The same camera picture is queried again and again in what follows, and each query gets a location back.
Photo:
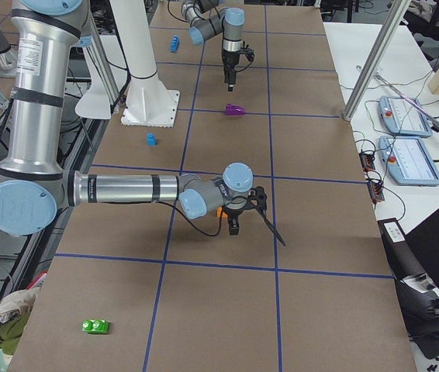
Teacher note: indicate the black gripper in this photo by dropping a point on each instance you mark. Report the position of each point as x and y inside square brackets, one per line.
[234, 214]
[229, 62]

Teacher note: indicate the orange trapezoid block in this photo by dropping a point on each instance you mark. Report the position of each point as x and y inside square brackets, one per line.
[220, 213]

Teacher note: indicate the purple trapezoid block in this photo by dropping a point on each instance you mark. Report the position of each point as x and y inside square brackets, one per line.
[234, 110]

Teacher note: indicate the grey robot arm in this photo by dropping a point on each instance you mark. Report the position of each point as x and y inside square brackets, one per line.
[33, 186]
[206, 21]

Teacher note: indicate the black zip tie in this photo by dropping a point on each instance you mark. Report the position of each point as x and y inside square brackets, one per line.
[270, 226]

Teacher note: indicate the long blue studded block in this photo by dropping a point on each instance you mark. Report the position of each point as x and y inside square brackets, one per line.
[174, 44]

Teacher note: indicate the small blue block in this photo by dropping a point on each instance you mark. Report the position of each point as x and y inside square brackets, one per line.
[151, 139]

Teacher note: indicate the near orange relay board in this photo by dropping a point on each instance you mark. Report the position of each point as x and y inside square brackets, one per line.
[375, 192]

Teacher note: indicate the orange relay board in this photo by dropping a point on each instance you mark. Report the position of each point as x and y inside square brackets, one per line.
[375, 192]
[367, 161]

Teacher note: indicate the far orange relay board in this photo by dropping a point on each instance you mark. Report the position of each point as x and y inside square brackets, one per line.
[367, 161]

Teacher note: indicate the white remote control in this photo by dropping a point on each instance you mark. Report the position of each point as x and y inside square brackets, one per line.
[394, 232]

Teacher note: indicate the far teach pendant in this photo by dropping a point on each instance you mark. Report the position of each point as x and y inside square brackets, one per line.
[400, 118]

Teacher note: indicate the teach pendant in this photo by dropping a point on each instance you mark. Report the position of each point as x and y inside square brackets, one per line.
[400, 118]
[407, 161]

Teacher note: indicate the green two-stud block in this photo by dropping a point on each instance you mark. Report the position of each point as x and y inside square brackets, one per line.
[95, 326]

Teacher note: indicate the near teach pendant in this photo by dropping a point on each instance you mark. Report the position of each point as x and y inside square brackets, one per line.
[407, 161]

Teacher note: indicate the crumpled cloth pile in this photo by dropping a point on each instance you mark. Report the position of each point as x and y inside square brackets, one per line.
[15, 310]

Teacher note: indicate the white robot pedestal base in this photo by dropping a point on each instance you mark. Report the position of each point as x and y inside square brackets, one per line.
[148, 102]

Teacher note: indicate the aluminium frame post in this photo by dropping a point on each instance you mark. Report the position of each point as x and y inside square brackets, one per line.
[382, 41]

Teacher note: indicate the green handled grabber tool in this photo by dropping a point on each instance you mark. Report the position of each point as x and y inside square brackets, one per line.
[431, 119]

